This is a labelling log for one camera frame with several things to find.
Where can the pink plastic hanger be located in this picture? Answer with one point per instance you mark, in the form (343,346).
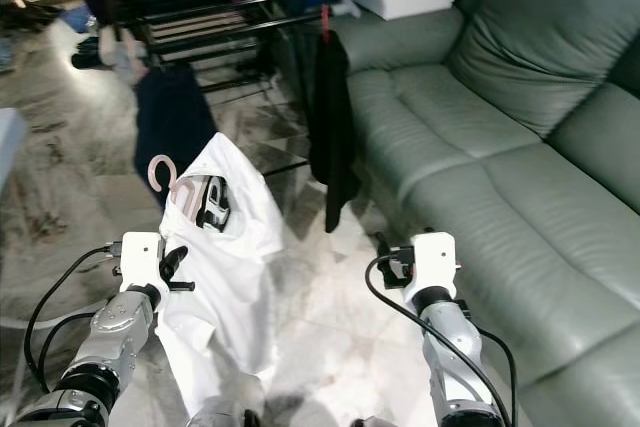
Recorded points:
(150,173)

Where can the red plastic hanger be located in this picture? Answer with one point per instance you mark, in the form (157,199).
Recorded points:
(326,22)

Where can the navy hanging garment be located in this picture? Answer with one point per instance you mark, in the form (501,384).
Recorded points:
(170,127)

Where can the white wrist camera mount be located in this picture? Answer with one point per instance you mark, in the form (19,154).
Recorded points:
(435,257)
(140,255)

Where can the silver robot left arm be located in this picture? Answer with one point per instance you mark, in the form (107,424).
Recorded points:
(110,332)

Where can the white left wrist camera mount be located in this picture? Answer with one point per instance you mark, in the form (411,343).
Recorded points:
(140,255)

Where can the black hanging garment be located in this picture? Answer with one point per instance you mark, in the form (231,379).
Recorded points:
(332,127)

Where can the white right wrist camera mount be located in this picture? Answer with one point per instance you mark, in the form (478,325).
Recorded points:
(435,257)

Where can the green leather sofa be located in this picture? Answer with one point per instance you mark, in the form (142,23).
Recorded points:
(510,197)

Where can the white shirt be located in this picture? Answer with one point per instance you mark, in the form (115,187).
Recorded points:
(225,277)

